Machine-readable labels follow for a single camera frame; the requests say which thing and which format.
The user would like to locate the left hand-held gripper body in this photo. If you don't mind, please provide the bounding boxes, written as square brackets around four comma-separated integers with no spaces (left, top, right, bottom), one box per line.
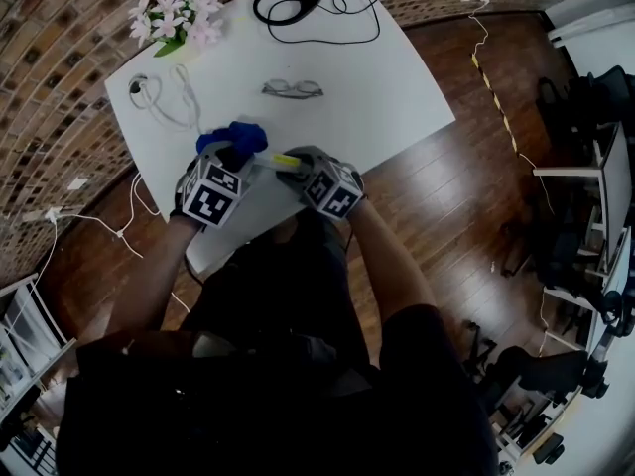
[170,141,260,236]

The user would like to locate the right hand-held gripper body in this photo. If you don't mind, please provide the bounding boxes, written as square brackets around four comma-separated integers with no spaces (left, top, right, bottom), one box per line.
[299,148,369,222]

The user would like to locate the white power strip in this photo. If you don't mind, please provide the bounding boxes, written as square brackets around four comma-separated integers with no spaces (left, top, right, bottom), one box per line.
[249,150,305,174]

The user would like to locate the blue cloth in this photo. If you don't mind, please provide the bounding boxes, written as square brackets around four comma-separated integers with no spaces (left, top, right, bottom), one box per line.
[194,120,270,169]

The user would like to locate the person's left forearm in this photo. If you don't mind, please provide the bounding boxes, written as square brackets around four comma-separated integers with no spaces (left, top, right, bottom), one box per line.
[105,214,200,337]

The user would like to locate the person's right forearm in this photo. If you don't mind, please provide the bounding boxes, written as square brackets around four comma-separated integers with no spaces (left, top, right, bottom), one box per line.
[345,199,438,322]

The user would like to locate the thin-framed eyeglasses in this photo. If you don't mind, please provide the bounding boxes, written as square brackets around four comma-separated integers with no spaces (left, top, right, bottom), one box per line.
[261,77,325,100]

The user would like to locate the pink flowers in pot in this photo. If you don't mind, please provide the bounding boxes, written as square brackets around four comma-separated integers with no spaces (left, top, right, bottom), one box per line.
[128,0,225,60]

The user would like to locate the yellow black striped tape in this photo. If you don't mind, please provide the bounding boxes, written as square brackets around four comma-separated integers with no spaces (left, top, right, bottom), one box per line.
[470,53,519,151]

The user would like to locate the person's body in black clothing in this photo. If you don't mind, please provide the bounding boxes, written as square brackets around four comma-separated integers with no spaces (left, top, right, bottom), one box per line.
[54,209,500,476]

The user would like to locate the white metal shelf rack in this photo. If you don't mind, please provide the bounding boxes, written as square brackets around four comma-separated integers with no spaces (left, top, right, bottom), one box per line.
[0,273,78,402]

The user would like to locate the black office chair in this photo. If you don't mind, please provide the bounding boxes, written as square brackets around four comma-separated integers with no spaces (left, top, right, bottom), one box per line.
[488,345,610,402]
[536,64,635,136]

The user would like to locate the white office desk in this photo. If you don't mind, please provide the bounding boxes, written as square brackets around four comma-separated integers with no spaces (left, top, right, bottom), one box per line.
[532,121,635,277]

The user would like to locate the white power strip cable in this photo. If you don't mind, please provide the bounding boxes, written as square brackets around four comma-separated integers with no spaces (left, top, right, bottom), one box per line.
[127,62,220,137]

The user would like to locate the white floor cable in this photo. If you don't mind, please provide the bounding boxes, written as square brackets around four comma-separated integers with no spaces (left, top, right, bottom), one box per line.
[53,171,191,312]
[468,3,557,216]

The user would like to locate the black lamp cable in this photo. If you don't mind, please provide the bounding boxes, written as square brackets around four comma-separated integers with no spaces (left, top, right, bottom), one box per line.
[265,0,389,46]

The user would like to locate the white thin cable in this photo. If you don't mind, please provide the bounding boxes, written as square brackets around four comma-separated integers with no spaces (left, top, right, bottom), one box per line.
[0,218,59,332]

